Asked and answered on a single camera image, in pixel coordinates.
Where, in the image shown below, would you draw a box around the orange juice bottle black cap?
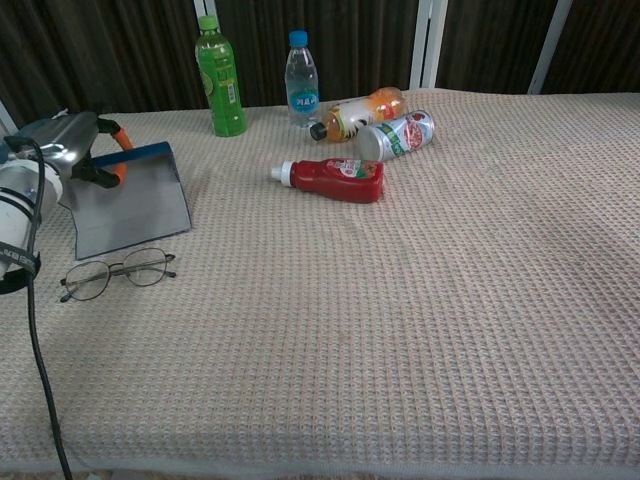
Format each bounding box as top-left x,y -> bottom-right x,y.
309,86 -> 407,145

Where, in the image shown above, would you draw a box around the blue glasses case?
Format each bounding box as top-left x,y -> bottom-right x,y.
57,141 -> 194,261

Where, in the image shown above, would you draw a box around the blue table pad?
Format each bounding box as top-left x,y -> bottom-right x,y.
12,119 -> 49,139

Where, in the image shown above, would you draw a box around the red ketchup bottle white cap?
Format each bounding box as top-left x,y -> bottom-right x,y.
270,157 -> 386,205

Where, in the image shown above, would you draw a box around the silver red drink can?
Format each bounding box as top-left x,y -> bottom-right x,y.
355,109 -> 436,163

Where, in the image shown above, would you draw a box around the green drink bottle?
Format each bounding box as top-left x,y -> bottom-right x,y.
194,14 -> 249,138

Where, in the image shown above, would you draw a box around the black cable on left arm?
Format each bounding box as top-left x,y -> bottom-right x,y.
2,134 -> 76,480

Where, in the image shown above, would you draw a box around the thin metal-framed eyeglasses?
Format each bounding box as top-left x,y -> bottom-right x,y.
59,248 -> 178,304

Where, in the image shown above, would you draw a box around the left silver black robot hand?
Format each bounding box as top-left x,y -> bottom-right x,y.
37,110 -> 132,190

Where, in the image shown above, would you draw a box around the clear water bottle blue cap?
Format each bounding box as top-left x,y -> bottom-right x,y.
284,29 -> 321,129

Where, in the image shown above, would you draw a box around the beige waffle tablecloth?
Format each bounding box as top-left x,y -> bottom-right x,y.
0,88 -> 640,474

